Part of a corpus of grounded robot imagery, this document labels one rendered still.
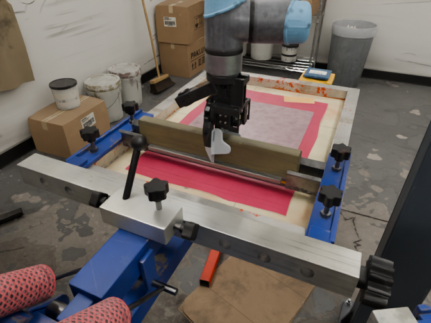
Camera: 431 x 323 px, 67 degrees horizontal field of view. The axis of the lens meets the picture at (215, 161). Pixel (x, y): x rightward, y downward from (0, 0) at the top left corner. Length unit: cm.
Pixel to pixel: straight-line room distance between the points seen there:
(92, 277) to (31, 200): 199
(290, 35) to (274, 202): 34
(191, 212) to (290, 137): 49
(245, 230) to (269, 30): 35
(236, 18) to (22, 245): 184
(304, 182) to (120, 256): 40
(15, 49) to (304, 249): 253
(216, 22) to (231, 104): 17
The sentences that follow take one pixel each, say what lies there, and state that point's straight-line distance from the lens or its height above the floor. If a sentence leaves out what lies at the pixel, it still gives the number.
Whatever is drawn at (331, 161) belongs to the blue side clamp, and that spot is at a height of 100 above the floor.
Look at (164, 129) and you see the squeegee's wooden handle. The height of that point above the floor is 105.
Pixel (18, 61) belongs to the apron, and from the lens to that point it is 282.
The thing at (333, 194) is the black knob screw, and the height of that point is 106.
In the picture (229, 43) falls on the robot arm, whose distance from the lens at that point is 64.
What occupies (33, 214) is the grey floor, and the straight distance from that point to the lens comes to 237.
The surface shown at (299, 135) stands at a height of 96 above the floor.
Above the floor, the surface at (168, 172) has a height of 96.
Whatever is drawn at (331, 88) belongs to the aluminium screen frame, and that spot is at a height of 99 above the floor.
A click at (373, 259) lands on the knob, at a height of 105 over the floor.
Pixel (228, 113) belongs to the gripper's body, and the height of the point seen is 114.
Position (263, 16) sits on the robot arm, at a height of 132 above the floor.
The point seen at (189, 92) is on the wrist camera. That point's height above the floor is 116.
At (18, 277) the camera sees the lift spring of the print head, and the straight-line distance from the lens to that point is 50.
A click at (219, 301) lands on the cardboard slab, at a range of 168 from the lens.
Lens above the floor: 144
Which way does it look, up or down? 35 degrees down
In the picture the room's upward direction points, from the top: straight up
